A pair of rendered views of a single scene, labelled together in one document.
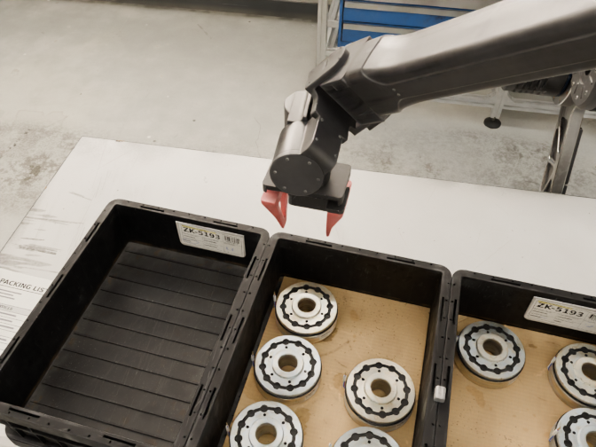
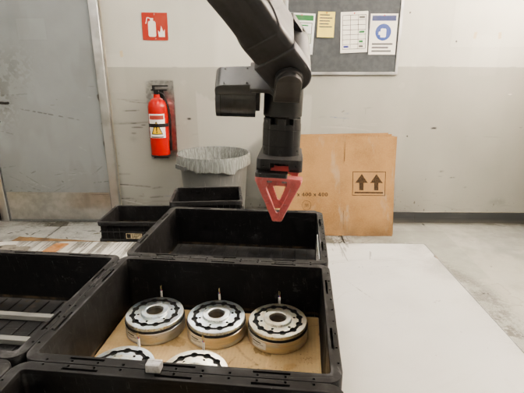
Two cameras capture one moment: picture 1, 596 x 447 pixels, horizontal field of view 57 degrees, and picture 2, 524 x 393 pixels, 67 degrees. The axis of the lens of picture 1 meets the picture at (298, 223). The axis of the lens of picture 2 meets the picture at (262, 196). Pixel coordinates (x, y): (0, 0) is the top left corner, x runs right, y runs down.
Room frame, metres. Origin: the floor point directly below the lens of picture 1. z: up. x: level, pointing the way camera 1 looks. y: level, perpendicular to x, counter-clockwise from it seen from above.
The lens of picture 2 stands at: (0.39, -0.60, 1.27)
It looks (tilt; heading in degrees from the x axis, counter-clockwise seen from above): 17 degrees down; 81
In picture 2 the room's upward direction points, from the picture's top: straight up
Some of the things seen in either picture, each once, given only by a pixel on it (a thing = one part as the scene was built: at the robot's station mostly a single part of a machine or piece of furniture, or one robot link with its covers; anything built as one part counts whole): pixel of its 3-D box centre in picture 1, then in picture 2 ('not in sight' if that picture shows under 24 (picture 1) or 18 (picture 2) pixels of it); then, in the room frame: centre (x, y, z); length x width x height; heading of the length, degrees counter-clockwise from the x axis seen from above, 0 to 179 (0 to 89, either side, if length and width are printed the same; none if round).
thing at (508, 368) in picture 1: (490, 348); not in sight; (0.44, -0.30, 0.86); 0.10 x 0.10 x 0.01
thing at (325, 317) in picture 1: (306, 307); (277, 320); (0.51, -0.01, 0.86); 0.10 x 0.10 x 0.01
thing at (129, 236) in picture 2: not in sight; (143, 239); (0.05, 1.69, 0.31); 0.40 x 0.30 x 0.34; 170
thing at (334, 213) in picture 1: (319, 207); (278, 189); (0.51, -0.03, 1.10); 0.07 x 0.07 x 0.09; 76
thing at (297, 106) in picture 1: (308, 124); (279, 99); (0.51, -0.01, 1.23); 0.07 x 0.06 x 0.07; 172
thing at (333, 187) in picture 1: (308, 162); (281, 140); (0.52, -0.01, 1.17); 0.10 x 0.07 x 0.07; 76
